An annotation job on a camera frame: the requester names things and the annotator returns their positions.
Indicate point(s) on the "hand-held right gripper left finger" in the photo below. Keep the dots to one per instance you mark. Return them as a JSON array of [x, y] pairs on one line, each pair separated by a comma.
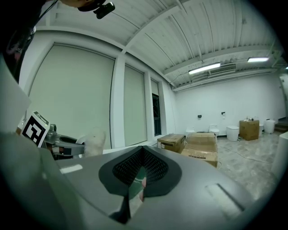
[[90, 175]]

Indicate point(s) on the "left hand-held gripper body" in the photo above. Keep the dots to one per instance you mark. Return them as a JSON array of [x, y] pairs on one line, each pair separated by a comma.
[[37, 131]]

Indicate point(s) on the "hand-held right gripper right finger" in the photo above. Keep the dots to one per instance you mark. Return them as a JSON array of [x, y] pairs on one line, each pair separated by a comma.
[[191, 191]]

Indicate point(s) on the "white fluffy cleaning tool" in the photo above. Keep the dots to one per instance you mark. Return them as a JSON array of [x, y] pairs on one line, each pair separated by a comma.
[[95, 142]]

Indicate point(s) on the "flat printed cardboard box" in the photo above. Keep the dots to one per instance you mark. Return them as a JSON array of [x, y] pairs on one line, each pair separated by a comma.
[[200, 156]]

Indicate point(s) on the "plain cardboard box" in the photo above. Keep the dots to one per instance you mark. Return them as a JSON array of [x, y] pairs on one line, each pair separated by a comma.
[[201, 141]]

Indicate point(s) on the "large beige roller blind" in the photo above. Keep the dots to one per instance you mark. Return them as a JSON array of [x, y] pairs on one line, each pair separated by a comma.
[[72, 94]]

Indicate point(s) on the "cardboard box with dark label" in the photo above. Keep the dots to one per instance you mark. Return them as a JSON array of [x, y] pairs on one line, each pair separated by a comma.
[[169, 142]]

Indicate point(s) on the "white toilet with tank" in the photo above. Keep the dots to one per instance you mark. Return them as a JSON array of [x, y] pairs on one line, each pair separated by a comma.
[[213, 129]]

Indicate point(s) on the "round white toilet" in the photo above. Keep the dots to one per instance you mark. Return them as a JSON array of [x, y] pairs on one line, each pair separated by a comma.
[[232, 133]]

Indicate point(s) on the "narrow beige roller blind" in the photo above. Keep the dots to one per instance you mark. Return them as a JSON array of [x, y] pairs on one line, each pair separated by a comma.
[[133, 105]]

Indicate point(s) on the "dark framed window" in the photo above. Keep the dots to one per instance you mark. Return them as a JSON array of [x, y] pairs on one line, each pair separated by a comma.
[[156, 114]]

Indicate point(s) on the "tall cardboard box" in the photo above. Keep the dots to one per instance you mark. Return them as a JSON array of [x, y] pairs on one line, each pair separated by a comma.
[[249, 130]]

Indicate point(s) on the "person's dark clothing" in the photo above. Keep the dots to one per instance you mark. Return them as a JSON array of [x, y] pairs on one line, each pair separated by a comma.
[[20, 33]]

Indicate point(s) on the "white wrapped toilet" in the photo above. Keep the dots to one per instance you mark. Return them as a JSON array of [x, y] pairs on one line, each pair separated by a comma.
[[269, 126]]

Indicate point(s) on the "short beige roller blind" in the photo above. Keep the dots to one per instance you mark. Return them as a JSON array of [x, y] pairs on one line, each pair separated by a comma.
[[154, 86]]

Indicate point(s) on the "long ceiling light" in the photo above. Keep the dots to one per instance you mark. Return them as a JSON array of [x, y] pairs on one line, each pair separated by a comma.
[[204, 68]]

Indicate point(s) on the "white ceiling air vent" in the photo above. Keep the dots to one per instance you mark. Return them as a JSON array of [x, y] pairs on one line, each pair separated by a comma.
[[222, 70]]

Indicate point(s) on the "short ceiling light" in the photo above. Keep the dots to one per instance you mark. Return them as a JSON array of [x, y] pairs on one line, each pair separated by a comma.
[[258, 59]]

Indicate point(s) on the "black head-worn camera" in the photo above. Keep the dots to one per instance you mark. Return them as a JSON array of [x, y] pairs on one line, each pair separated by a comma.
[[104, 10]]

